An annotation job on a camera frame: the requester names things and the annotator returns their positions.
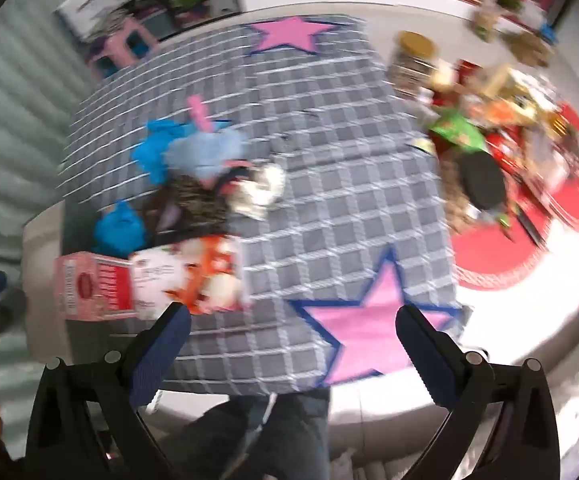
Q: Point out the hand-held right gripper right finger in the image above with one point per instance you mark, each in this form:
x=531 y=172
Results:
x=429 y=360

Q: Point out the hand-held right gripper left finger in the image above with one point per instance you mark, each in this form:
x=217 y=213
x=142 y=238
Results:
x=162 y=360

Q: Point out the leopard print cloth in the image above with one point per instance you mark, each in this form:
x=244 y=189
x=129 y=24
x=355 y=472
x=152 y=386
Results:
x=189 y=202

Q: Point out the white orange tissue pack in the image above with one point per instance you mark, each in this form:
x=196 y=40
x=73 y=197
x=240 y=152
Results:
x=189 y=270

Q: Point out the round red mat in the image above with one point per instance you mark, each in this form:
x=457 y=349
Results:
x=489 y=260

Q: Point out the person's jeans leg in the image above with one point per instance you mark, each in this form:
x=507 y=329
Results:
x=279 y=435

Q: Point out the pale green curtain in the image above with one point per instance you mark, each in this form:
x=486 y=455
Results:
x=9 y=125

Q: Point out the black round pan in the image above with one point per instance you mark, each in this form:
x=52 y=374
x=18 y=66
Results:
x=482 y=180

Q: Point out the grey checked star blanket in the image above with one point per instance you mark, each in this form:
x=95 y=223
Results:
x=329 y=185

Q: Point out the light blue plush cloth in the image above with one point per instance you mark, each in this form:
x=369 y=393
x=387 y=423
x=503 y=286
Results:
x=204 y=155

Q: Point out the green snack packet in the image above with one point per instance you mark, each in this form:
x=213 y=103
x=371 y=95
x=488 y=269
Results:
x=457 y=132

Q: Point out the pile of snack packages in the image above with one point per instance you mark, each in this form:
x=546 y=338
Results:
x=519 y=105

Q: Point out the pink plastic stool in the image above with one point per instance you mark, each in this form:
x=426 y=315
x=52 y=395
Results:
x=119 y=47

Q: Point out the glass jar gold lid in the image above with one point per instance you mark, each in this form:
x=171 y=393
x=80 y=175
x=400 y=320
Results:
x=409 y=65

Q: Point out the woven brown basket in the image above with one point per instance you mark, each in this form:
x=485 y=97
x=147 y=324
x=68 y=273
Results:
x=527 y=49

